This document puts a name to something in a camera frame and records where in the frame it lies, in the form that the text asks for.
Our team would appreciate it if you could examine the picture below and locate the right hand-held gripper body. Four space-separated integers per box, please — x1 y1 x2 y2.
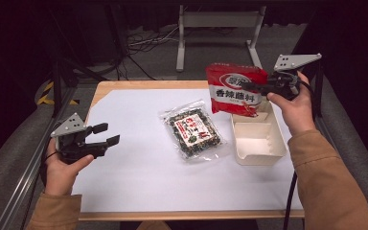
262 53 323 102

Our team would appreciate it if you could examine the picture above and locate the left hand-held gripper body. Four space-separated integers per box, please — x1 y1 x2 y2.
50 111 110 165

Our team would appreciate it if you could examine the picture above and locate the red seasoning packet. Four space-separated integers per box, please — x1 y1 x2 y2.
204 62 269 118

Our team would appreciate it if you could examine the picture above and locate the cream divided storage box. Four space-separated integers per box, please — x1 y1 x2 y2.
230 100 288 167

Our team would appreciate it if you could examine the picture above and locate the clear bag of dried seaweed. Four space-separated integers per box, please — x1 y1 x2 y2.
158 99 226 163

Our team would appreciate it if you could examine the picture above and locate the person's right hand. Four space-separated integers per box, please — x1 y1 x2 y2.
266 71 316 137

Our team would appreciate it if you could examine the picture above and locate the person's left hand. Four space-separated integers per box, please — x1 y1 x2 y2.
44 140 95 196

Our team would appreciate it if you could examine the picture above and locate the white table sheet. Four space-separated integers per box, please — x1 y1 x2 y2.
71 88 303 213

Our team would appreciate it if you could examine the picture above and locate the black metal stand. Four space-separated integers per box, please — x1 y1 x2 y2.
51 57 109 120

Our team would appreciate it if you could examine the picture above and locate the yellow black hazard tape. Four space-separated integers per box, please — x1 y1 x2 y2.
36 80 80 106

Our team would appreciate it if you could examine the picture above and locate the white metal stand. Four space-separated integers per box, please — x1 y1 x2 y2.
175 4 267 73

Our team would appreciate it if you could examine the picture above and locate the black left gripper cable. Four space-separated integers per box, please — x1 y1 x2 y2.
39 150 60 188

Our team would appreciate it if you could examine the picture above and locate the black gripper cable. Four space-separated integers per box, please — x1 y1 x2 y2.
282 78 321 230
39 150 60 188

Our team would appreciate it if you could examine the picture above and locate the aluminium frame rail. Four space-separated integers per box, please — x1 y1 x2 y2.
0 85 78 230

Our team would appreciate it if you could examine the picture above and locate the bundle of floor cables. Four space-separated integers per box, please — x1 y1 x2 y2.
117 26 180 81

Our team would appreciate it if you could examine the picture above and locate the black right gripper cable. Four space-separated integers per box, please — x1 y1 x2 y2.
282 78 321 230

